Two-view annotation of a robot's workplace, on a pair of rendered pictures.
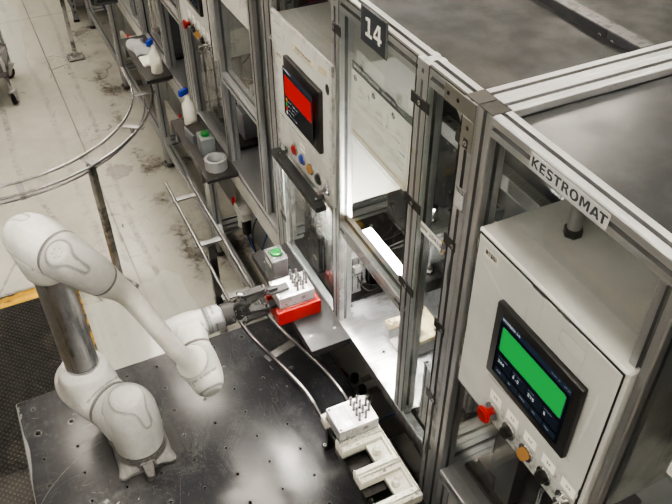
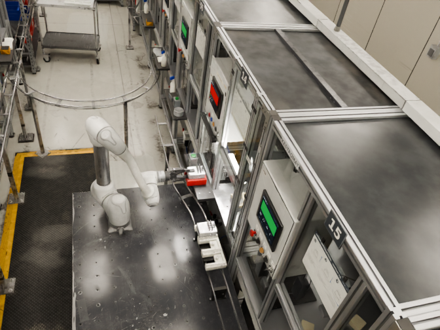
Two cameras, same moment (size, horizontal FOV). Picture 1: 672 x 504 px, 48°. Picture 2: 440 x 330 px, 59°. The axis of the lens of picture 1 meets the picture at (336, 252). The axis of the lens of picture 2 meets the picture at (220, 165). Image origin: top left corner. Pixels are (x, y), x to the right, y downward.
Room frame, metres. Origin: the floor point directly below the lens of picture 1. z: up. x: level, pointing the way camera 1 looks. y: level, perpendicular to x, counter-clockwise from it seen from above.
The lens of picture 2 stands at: (-0.43, -0.16, 3.08)
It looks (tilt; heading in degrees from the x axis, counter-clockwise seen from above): 41 degrees down; 3
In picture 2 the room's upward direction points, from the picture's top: 10 degrees clockwise
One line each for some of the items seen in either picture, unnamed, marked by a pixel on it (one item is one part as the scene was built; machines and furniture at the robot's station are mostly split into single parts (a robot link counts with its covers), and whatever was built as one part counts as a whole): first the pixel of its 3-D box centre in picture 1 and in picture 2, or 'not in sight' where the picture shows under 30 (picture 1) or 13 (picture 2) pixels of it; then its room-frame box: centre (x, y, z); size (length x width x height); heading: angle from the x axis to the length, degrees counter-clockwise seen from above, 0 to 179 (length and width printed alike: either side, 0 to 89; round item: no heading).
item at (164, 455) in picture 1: (142, 449); (119, 222); (1.40, 0.62, 0.71); 0.22 x 0.18 x 0.06; 26
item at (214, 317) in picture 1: (213, 318); (160, 176); (1.70, 0.40, 0.98); 0.09 x 0.06 x 0.09; 25
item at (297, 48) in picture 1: (337, 99); (230, 98); (2.01, -0.01, 1.60); 0.42 x 0.29 x 0.46; 26
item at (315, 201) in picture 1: (298, 175); (208, 125); (1.95, 0.12, 1.37); 0.36 x 0.04 x 0.04; 26
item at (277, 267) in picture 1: (279, 264); (193, 161); (1.97, 0.20, 0.97); 0.08 x 0.08 x 0.12; 26
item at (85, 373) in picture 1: (65, 322); (101, 163); (1.54, 0.80, 1.14); 0.22 x 0.16 x 0.77; 53
